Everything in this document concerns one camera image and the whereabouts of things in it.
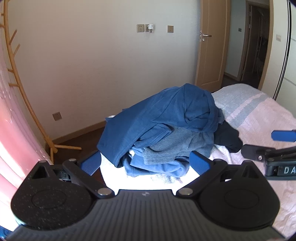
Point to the pink curtain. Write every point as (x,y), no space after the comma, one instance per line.
(13,139)

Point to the light blue garment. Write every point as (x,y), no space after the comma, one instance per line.
(159,168)

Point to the beige wall switch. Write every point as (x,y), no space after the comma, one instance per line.
(170,29)

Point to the brown door frame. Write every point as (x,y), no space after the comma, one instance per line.
(245,46)

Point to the wooden door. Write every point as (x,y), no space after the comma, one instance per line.
(212,58)

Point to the blue hoodie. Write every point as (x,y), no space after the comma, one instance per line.
(150,115)

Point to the navy fleece shirt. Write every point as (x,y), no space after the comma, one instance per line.
(227,138)

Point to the low wall socket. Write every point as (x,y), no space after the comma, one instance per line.
(57,116)

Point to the white plug charger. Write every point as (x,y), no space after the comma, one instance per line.
(150,27)

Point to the white wall plate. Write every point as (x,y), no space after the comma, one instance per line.
(278,37)

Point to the bed with pink quilted bedspread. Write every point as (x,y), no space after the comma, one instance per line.
(254,111)

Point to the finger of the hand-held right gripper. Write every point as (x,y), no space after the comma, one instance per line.
(252,151)
(283,135)

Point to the white wardrobe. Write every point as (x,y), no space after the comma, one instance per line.
(281,69)

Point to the wooden coat rack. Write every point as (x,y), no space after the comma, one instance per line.
(67,147)

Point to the white wall socket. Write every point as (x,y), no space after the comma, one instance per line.
(140,28)
(146,28)

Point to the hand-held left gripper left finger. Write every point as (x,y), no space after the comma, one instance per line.
(91,164)

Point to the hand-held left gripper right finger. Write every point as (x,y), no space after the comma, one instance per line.
(198,162)

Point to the wooden baseboard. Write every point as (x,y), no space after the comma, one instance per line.
(78,132)

